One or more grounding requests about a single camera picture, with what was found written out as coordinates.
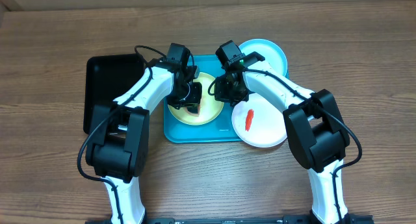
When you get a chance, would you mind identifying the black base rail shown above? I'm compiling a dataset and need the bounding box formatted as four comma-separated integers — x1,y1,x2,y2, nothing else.
85,214,374,224

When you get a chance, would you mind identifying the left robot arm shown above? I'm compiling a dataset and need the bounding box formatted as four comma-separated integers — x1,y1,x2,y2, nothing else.
77,44,202,223

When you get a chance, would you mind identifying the yellow-green plate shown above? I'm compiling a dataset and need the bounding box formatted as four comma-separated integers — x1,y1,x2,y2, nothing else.
168,72,224,125

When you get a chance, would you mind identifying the light blue plate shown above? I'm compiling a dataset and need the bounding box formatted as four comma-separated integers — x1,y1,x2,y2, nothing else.
239,38,289,78

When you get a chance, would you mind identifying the black rectangular tray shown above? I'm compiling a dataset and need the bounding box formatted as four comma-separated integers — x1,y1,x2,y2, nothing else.
83,54,144,134

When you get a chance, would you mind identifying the white plate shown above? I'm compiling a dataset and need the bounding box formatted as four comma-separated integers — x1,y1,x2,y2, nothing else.
231,93,287,148

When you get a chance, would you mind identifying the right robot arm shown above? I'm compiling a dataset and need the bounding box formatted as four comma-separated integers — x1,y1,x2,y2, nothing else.
209,41,352,223

